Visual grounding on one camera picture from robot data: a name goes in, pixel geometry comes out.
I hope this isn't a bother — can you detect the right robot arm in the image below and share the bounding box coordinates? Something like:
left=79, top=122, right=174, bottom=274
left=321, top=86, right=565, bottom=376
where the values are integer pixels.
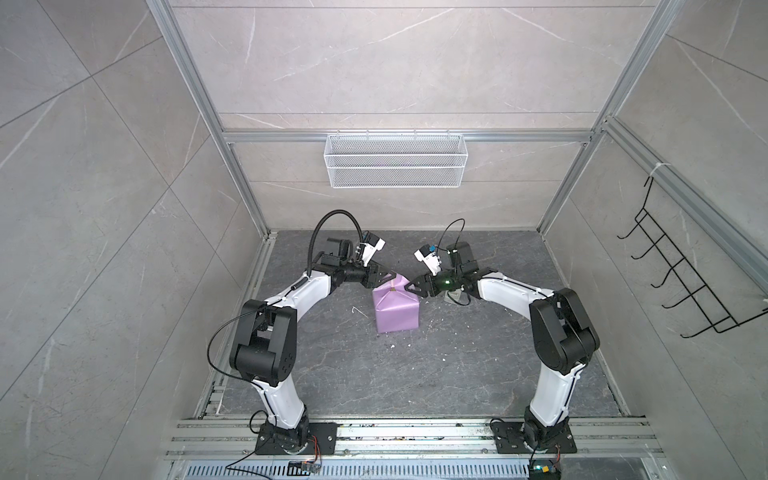
left=406, top=241, right=600, bottom=449

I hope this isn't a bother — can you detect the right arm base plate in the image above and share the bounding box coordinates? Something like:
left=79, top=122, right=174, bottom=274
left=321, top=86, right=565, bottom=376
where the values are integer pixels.
left=489, top=419, right=578, bottom=454

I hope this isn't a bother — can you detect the white wire mesh basket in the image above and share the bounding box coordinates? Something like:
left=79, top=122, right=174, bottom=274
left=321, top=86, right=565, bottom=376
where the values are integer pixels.
left=323, top=133, right=469, bottom=189

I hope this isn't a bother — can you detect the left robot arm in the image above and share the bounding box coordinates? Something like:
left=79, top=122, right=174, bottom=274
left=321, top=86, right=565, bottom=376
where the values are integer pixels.
left=229, top=231, right=394, bottom=438

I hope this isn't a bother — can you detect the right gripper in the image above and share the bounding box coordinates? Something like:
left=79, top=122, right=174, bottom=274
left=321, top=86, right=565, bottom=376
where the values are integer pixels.
left=404, top=268, right=463, bottom=299

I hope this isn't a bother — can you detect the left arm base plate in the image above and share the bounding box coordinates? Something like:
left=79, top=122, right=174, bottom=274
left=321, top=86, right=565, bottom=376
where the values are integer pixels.
left=256, top=422, right=339, bottom=456

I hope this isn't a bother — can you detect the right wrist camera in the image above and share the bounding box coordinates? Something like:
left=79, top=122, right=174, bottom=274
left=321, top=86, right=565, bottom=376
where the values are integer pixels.
left=414, top=244, right=442, bottom=276

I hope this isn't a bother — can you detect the black wire hook rack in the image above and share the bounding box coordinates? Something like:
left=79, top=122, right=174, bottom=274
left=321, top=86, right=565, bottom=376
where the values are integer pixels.
left=616, top=176, right=767, bottom=339

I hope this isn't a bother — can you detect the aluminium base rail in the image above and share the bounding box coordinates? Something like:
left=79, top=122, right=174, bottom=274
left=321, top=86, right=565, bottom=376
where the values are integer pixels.
left=163, top=416, right=676, bottom=479

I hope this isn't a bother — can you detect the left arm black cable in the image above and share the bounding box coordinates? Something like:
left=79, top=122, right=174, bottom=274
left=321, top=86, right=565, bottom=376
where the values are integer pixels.
left=305, top=209, right=367, bottom=277

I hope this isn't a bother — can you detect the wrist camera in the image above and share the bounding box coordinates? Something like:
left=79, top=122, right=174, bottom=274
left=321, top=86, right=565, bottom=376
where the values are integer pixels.
left=357, top=230, right=386, bottom=267
left=414, top=244, right=442, bottom=276

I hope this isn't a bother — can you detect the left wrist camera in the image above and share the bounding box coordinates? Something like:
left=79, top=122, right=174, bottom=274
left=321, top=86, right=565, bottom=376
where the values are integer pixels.
left=357, top=230, right=386, bottom=267

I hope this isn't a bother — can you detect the pink wrapping paper sheet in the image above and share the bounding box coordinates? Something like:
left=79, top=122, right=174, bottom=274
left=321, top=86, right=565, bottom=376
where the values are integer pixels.
left=372, top=274, right=420, bottom=334

